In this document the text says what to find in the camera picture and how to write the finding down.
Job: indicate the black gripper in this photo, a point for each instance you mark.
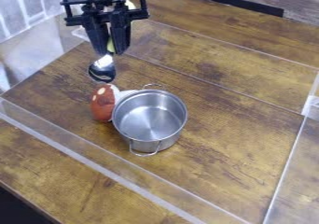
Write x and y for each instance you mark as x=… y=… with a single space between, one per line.
x=92 y=13

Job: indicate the green handled metal spoon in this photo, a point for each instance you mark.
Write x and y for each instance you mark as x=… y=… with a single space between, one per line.
x=103 y=69

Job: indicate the red toy mushroom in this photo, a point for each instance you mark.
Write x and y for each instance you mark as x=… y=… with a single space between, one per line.
x=104 y=98

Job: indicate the small steel pot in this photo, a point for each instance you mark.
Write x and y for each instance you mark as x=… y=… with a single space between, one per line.
x=150 y=117

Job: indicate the clear acrylic front barrier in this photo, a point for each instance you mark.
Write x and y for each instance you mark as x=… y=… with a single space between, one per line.
x=152 y=187

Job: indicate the clear acrylic right panel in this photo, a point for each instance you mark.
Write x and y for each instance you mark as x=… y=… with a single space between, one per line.
x=295 y=200

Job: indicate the clear acrylic triangle bracket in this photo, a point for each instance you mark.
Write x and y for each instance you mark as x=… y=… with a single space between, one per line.
x=79 y=32

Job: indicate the black wall strip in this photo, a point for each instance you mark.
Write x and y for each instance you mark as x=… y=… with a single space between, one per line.
x=253 y=6

